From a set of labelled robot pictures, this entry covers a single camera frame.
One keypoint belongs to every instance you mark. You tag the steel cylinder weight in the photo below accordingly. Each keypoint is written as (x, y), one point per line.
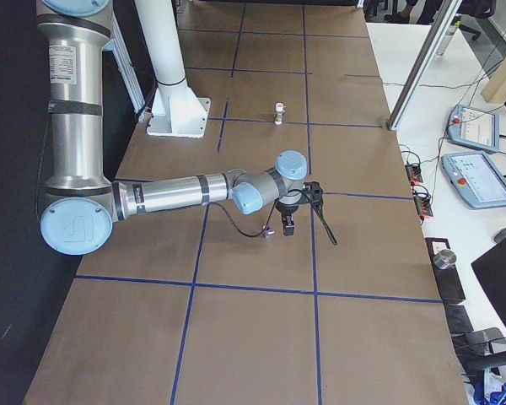
(444, 259)

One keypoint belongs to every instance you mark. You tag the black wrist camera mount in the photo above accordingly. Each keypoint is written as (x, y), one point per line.
(313, 193)

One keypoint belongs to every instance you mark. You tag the far teach pendant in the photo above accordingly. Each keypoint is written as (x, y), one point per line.
(474, 128)

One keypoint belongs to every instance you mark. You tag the aluminium frame post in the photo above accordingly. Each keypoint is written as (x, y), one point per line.
(425, 56)

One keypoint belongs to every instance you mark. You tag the brown paper table cover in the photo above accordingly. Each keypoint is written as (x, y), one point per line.
(197, 307)

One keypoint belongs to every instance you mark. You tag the teach pendant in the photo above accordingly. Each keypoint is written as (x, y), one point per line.
(474, 128)
(476, 179)

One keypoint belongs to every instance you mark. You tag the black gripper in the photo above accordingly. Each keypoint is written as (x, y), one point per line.
(286, 208)

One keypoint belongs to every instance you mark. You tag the orange black connector block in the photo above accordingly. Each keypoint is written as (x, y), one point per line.
(414, 174)

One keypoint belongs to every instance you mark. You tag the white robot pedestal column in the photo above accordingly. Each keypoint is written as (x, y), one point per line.
(176, 110)

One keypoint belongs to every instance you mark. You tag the black computer mouse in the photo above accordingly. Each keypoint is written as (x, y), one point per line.
(499, 236)

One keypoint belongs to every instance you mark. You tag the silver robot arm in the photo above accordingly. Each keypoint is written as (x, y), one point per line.
(81, 203)

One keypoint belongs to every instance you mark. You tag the near teach pendant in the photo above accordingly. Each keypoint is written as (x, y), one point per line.
(476, 179)

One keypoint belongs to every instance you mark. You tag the black box under cylinder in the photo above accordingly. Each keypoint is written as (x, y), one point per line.
(447, 280)

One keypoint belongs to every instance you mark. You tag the white brass PPR valve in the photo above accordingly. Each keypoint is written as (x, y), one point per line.
(279, 111)

